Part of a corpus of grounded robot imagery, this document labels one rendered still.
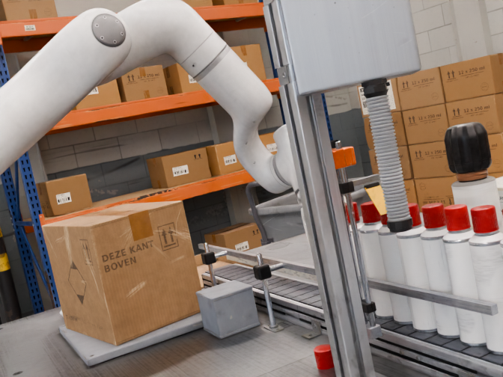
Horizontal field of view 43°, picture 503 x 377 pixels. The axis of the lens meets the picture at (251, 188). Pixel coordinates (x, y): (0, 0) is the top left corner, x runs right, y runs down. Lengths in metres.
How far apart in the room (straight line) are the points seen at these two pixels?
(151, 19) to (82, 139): 4.43
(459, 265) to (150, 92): 4.24
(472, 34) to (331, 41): 5.25
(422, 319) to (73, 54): 0.69
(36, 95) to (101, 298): 0.55
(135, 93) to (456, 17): 2.98
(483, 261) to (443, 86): 3.65
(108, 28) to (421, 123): 3.76
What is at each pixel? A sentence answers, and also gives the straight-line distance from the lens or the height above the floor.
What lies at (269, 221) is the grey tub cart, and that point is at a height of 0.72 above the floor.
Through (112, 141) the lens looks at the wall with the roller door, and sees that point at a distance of 5.67.
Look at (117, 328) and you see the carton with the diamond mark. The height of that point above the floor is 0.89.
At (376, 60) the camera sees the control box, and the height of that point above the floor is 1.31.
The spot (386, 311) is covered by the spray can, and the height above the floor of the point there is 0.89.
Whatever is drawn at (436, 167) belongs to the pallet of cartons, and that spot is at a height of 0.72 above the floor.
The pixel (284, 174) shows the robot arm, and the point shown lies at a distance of 1.27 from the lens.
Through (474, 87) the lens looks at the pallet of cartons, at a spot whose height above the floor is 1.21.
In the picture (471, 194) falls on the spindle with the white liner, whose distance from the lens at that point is 1.30.
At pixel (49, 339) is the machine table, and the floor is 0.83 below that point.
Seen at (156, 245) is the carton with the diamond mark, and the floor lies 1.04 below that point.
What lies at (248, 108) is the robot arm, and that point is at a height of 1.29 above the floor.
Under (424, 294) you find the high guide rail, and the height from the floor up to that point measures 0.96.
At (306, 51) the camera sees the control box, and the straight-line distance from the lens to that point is 0.90.
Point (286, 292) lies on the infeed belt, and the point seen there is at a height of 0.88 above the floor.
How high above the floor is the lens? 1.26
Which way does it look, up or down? 6 degrees down
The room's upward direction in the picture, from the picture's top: 12 degrees counter-clockwise
